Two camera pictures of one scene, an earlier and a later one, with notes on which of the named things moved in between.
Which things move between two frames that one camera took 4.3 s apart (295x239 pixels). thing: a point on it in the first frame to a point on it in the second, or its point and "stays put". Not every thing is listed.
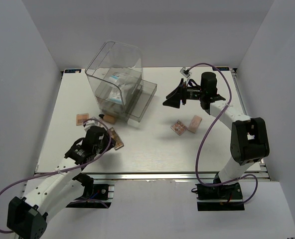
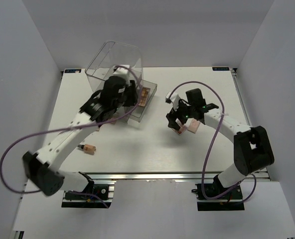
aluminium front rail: [160, 176] stays put
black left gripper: [112, 143] to [133, 96]
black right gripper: [173, 99] to [172, 116]
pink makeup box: [195, 124] stays put
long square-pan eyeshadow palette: [119, 143] to [144, 95]
